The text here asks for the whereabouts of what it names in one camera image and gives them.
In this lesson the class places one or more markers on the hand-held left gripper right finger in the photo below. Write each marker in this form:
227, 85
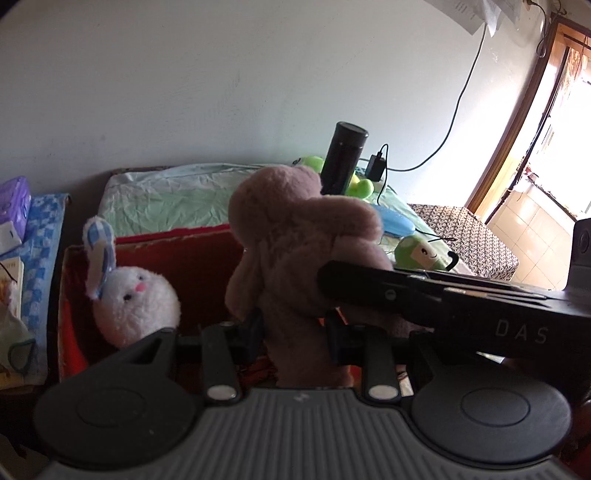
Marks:
333, 339

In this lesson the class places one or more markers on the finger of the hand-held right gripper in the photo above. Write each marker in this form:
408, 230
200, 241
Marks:
369, 288

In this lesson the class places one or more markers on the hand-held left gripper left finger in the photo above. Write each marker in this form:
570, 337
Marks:
254, 334

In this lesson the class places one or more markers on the green plush toy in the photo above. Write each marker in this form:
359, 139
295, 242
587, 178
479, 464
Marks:
408, 251

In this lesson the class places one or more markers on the red cardboard box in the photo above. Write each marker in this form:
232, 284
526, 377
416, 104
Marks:
194, 258

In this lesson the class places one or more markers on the pink bear plush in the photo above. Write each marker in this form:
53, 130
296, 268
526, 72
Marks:
286, 221

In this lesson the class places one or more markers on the white rabbit plush plaid ears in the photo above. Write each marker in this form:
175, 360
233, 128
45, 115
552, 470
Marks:
134, 300

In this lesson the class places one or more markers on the brown patterned cloth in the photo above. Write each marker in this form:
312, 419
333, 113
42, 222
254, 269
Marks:
475, 240

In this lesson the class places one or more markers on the green frog plush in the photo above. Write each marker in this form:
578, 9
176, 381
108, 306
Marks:
362, 187

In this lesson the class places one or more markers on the black charger plug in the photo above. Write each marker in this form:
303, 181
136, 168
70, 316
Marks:
375, 168

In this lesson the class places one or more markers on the black thermos bottle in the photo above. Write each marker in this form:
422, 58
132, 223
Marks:
344, 157

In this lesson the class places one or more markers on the blue checked cloth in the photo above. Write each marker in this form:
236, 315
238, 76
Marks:
44, 240

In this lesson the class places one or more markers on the white face mask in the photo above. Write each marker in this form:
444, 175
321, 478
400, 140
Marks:
14, 337

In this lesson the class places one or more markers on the cream book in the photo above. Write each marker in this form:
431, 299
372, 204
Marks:
11, 286

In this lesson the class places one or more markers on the small white box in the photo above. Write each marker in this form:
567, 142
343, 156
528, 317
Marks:
9, 235

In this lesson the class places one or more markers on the purple tissue pack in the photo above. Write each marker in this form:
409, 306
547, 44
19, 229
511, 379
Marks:
16, 198

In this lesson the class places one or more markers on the wooden door frame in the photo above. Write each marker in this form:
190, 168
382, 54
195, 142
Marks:
508, 143

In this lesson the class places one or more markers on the white wall papers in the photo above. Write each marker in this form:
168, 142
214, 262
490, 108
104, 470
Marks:
466, 11

